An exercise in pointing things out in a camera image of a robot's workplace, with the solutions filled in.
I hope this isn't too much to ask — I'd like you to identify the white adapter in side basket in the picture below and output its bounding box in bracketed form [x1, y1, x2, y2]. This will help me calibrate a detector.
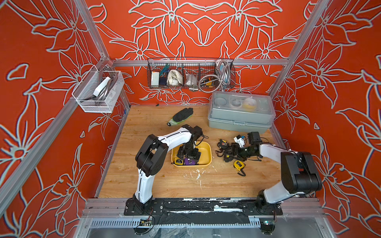
[93, 76, 111, 97]

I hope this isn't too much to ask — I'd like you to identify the grey plastic lidded toolbox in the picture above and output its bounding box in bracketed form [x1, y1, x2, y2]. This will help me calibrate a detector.
[208, 91, 276, 134]

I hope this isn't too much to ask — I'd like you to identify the white wire side basket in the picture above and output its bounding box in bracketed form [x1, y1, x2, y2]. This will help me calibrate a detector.
[72, 66, 124, 113]

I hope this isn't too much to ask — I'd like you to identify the coiled grey cable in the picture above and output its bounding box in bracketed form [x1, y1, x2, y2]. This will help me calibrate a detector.
[198, 59, 232, 93]

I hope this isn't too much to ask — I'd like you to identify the purple tape measure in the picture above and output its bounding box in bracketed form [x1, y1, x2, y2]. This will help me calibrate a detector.
[184, 158, 198, 166]

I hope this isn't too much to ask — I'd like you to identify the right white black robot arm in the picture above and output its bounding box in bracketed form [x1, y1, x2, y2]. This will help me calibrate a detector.
[231, 132, 322, 209]

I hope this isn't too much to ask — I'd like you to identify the black green work glove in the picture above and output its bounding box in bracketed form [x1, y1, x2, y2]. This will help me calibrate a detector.
[167, 108, 193, 127]

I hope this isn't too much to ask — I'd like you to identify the white cloth in basket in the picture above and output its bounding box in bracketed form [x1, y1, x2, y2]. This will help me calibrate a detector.
[167, 69, 183, 86]

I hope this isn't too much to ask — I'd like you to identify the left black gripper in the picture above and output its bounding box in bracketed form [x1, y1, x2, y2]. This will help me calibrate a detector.
[178, 144, 202, 164]

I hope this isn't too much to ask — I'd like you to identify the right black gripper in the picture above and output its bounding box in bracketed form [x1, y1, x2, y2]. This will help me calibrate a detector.
[224, 144, 256, 162]

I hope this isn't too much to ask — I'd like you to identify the yellow black tape measure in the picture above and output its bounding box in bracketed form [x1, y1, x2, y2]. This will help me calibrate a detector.
[174, 158, 184, 166]

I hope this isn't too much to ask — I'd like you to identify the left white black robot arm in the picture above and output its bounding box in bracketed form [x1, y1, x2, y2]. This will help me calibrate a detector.
[132, 124, 208, 211]

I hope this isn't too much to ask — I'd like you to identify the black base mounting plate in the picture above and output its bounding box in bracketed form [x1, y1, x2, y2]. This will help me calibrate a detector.
[124, 198, 283, 216]

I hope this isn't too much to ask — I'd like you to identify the black wire wall basket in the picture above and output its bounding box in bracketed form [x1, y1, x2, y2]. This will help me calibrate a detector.
[147, 57, 236, 93]

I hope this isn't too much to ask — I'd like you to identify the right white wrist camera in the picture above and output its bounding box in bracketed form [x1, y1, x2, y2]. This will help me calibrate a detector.
[234, 135, 247, 148]

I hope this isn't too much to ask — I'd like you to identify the white box in basket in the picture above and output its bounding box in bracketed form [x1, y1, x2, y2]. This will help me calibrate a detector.
[151, 71, 160, 87]

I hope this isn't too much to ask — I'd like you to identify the yellow plastic storage tray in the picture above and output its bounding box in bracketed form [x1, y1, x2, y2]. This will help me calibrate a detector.
[171, 141, 212, 168]

